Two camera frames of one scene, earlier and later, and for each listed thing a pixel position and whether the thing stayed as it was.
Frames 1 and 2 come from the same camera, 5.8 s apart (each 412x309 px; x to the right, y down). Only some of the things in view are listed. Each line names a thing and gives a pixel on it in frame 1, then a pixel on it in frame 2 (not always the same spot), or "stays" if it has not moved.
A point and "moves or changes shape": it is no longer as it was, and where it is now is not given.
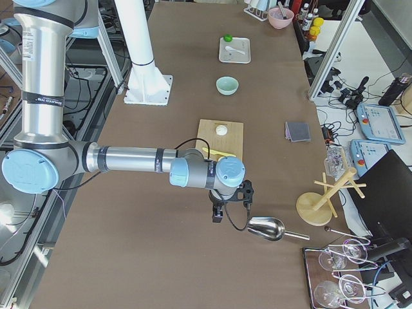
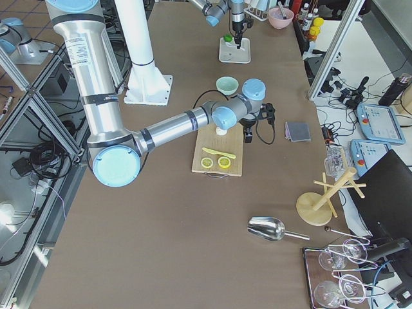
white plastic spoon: [229, 48] moves or changes shape
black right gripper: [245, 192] to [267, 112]
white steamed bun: [221, 130] stays
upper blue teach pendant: [379, 123] stays
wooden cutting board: [230, 143] stays
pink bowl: [280, 18] stays
